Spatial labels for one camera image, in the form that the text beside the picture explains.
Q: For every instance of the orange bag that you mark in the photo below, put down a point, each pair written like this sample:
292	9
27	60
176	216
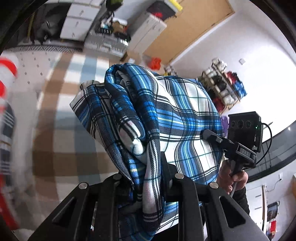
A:
155	63

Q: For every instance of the white wall socket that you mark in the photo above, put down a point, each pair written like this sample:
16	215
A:
242	61

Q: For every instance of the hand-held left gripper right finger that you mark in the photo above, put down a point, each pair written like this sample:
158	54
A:
170	183

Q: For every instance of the person's right forearm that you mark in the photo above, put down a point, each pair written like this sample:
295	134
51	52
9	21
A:
241	199

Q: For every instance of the purple cloth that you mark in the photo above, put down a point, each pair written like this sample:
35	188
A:
224	122

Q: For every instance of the blue plaid shirt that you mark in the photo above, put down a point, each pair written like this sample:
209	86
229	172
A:
185	104

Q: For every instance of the white drawer cabinet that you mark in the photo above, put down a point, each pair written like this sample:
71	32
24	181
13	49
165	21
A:
76	23

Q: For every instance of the person's right hand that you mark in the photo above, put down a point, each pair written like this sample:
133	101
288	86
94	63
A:
225	178

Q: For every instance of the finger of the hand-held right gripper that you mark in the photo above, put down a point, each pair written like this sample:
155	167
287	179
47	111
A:
212	136

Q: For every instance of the silver equipment case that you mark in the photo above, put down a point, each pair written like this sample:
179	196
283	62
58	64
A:
101	44

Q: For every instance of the white two-door cabinet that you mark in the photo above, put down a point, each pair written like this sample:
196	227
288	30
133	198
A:
148	30

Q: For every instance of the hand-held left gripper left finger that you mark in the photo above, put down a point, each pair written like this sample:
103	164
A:
106	199

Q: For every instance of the white dotted mat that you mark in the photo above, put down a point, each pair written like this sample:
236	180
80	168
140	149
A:
30	69

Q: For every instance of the white cloth with red print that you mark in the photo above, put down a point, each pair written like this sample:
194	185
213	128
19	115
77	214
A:
7	67

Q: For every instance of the brown checked blanket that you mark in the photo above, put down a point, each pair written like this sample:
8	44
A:
69	139

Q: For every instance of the wooden door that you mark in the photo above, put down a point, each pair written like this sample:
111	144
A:
194	25

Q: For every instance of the black box with yellow lid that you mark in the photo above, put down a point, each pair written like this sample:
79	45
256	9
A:
161	9

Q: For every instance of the wooden shoe rack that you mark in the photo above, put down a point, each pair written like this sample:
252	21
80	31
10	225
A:
222	88

